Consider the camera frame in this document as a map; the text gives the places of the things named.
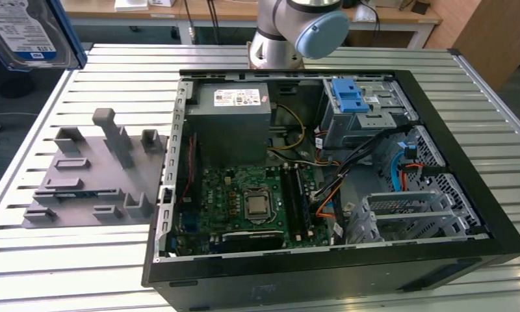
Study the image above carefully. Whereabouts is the blue data wire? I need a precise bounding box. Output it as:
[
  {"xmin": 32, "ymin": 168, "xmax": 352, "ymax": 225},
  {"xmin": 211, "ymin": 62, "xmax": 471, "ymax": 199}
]
[{"xmin": 390, "ymin": 141, "xmax": 420, "ymax": 196}]

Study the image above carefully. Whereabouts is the red orange power wire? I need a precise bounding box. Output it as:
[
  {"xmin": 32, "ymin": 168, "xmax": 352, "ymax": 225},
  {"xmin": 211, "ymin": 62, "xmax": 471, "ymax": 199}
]
[{"xmin": 396, "ymin": 163, "xmax": 451, "ymax": 179}]

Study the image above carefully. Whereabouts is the hard disk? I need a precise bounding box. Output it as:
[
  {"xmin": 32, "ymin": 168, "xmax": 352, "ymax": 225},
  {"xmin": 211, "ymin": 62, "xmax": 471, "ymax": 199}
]
[{"xmin": 0, "ymin": 0, "xmax": 88, "ymax": 72}]

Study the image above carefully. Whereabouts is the metal disk bay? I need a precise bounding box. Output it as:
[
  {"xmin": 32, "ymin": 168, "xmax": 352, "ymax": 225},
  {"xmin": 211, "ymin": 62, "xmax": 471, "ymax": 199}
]
[{"xmin": 345, "ymin": 190, "xmax": 472, "ymax": 244}]

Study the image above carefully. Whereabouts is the grey power supply unit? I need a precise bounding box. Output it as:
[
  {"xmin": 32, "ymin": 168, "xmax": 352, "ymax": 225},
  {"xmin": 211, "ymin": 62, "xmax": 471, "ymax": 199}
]
[{"xmin": 185, "ymin": 81, "xmax": 273, "ymax": 166}]

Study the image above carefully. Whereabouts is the green motherboard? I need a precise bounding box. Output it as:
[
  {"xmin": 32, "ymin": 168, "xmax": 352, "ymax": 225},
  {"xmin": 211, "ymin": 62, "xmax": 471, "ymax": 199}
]
[{"xmin": 172, "ymin": 164, "xmax": 343, "ymax": 257}]

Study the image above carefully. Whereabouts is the silver CPU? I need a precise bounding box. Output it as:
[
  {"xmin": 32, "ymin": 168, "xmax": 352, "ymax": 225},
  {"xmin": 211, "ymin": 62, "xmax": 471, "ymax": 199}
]
[{"xmin": 245, "ymin": 196, "xmax": 268, "ymax": 216}]

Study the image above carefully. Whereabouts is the black RAM slot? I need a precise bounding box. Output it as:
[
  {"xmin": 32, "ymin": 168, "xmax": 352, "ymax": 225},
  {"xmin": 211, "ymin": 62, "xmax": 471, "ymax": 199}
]
[{"xmin": 281, "ymin": 164, "xmax": 300, "ymax": 241}]

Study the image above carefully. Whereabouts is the RAM stick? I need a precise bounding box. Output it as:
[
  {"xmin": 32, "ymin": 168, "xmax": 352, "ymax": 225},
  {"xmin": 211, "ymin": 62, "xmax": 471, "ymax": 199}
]
[{"xmin": 295, "ymin": 166, "xmax": 316, "ymax": 237}]

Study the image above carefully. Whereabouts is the CPU socket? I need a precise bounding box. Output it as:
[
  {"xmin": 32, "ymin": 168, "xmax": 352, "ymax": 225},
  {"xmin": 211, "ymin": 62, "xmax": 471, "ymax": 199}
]
[{"xmin": 241, "ymin": 187, "xmax": 273, "ymax": 225}]

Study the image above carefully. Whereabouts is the black graphics card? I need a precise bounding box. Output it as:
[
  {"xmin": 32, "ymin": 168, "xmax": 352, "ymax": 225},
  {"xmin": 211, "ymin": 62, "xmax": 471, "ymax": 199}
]
[{"xmin": 219, "ymin": 229, "xmax": 285, "ymax": 253}]

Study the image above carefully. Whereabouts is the blue plastic drive latch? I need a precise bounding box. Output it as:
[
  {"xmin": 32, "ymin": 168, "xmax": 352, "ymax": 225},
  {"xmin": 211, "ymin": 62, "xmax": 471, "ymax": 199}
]
[{"xmin": 331, "ymin": 79, "xmax": 365, "ymax": 114}]

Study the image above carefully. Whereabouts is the grey optical drive cage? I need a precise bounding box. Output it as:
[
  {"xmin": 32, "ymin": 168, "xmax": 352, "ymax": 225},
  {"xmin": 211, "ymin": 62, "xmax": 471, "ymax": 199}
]
[{"xmin": 320, "ymin": 77, "xmax": 420, "ymax": 150}]

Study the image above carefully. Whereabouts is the black PC case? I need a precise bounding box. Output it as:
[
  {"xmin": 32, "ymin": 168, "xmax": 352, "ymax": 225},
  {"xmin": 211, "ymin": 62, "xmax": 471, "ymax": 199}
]
[{"xmin": 140, "ymin": 68, "xmax": 520, "ymax": 312}]

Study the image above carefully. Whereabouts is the grey parts rack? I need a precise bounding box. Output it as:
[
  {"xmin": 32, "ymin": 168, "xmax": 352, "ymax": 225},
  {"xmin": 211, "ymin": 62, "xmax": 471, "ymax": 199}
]
[{"xmin": 21, "ymin": 108, "xmax": 171, "ymax": 230}]

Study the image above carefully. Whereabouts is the white paper box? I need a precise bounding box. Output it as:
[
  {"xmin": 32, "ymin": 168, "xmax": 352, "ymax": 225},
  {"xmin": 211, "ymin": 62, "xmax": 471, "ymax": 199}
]
[{"xmin": 113, "ymin": 0, "xmax": 149, "ymax": 12}]

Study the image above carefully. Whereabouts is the wooden desk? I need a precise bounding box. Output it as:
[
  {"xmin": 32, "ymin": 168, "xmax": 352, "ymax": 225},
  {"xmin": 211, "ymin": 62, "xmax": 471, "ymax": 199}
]
[{"xmin": 63, "ymin": 0, "xmax": 443, "ymax": 49}]

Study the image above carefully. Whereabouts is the black bin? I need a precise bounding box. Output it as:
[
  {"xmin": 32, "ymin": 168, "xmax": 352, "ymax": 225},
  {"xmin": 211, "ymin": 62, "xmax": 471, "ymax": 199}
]
[{"xmin": 0, "ymin": 32, "xmax": 39, "ymax": 100}]

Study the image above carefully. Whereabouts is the yellow cable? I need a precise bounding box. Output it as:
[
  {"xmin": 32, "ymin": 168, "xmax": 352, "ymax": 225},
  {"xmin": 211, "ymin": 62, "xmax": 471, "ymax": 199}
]
[{"xmin": 268, "ymin": 103, "xmax": 307, "ymax": 152}]

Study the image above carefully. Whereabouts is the thin red wire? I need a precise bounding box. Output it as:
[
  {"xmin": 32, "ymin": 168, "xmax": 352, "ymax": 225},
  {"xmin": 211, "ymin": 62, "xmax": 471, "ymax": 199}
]
[{"xmin": 180, "ymin": 131, "xmax": 200, "ymax": 204}]

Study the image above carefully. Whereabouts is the black cable bundle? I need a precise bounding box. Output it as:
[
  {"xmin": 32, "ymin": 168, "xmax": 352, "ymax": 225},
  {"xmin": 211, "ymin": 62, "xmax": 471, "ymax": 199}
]
[{"xmin": 311, "ymin": 126, "xmax": 418, "ymax": 202}]

